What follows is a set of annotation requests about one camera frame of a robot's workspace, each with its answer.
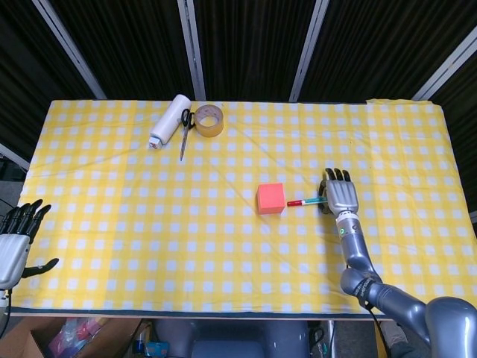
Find black handled scissors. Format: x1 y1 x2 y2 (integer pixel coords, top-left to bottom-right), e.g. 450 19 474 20
179 107 196 162

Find aluminium frame post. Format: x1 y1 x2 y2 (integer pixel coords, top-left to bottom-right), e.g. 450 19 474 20
411 32 477 101
289 0 329 103
177 0 207 101
32 0 108 100

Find red and teal marker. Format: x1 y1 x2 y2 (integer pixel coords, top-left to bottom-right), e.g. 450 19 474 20
286 197 329 208

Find white cylindrical bottle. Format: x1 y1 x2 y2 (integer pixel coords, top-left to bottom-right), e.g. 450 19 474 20
149 94 192 145

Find cardboard box with colourful items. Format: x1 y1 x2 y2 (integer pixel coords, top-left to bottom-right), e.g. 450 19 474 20
0 316 113 358

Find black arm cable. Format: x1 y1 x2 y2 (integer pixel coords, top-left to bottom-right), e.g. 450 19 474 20
364 302 391 358

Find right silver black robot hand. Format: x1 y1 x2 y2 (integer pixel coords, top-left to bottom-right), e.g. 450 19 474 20
318 167 361 216

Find red cube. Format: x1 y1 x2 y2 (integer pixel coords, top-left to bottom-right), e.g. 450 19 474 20
256 182 287 216

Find brown packing tape roll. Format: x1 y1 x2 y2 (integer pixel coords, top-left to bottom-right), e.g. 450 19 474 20
195 104 225 138

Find yellow white checkered tablecloth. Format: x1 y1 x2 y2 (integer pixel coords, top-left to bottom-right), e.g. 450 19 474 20
20 98 476 316

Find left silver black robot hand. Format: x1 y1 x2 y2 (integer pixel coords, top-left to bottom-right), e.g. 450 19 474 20
0 199 60 290

